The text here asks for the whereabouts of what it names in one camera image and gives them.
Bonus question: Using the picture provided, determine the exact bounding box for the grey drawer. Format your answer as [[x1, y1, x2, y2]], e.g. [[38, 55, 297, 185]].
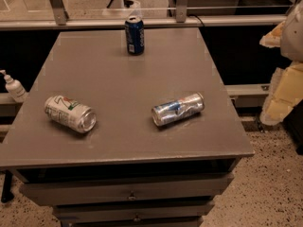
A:
[[54, 200, 214, 223], [20, 173, 234, 205]]

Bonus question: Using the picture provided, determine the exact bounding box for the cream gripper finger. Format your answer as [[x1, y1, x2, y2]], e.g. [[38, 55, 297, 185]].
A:
[[259, 61, 303, 126], [259, 22, 285, 48]]

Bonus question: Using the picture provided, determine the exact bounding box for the metal railing frame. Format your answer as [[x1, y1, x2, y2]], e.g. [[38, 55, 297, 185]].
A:
[[0, 0, 301, 30]]

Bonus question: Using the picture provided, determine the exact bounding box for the grey drawer cabinet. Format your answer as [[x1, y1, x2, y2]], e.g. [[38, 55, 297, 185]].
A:
[[0, 28, 254, 227]]

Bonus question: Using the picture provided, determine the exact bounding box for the silver red bull can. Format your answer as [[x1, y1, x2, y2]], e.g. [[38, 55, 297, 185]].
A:
[[151, 93, 205, 127]]

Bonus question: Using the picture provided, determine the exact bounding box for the white pump bottle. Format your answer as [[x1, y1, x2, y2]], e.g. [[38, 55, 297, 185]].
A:
[[0, 70, 27, 103]]

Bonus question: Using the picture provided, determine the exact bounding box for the white 7up can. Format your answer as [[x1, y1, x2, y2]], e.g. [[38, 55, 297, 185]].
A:
[[45, 96, 97, 133]]

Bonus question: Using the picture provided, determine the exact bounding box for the middle grey drawer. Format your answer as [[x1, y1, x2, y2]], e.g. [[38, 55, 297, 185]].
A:
[[54, 200, 214, 223]]

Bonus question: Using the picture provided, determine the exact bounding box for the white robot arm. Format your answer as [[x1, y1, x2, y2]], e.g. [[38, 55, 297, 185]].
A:
[[259, 1, 303, 126]]

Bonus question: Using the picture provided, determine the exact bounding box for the blue pepsi can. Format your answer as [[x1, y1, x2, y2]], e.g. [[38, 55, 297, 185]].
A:
[[125, 15, 145, 55]]

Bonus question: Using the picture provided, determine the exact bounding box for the black cable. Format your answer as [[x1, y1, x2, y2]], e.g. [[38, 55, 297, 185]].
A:
[[188, 14, 206, 28]]

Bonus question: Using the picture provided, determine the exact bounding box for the top grey drawer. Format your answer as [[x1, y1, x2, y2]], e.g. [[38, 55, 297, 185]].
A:
[[20, 173, 234, 205]]

